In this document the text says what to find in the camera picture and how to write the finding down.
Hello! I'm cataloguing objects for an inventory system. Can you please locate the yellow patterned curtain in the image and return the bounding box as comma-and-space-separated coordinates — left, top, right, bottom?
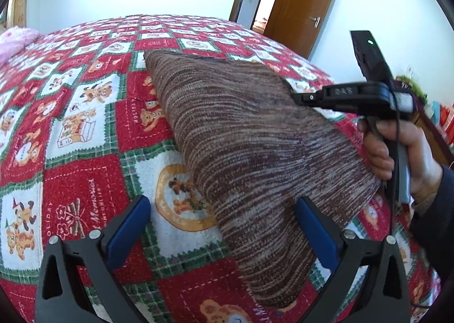
10, 0, 30, 28

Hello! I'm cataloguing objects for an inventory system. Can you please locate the person's right forearm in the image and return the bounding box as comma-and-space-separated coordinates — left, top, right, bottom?
407, 165, 454, 286

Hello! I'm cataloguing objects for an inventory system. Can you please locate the pink quilt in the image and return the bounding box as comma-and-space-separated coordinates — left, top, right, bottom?
0, 26, 40, 65

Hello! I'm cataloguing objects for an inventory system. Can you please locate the brown striped knit sweater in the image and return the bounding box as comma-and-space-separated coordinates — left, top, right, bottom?
144, 50, 382, 310

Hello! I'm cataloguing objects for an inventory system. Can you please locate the red bear printed blanket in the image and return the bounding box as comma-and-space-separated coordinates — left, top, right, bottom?
0, 14, 442, 323

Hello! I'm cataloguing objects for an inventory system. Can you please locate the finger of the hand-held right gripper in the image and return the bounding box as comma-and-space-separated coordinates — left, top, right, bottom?
290, 92, 324, 108

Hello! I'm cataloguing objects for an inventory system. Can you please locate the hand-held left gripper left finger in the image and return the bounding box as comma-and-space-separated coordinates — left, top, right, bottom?
35, 194, 152, 323

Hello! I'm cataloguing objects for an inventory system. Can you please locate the person's right hand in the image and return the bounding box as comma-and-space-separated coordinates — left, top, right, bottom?
356, 119, 445, 214

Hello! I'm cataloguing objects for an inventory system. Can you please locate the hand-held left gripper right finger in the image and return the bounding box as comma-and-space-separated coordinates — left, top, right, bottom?
295, 196, 413, 323

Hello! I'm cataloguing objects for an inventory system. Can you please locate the wooden door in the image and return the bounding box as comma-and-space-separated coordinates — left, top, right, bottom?
264, 0, 343, 60

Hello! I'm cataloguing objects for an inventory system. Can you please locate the black cable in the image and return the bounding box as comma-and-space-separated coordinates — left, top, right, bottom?
384, 78, 403, 238

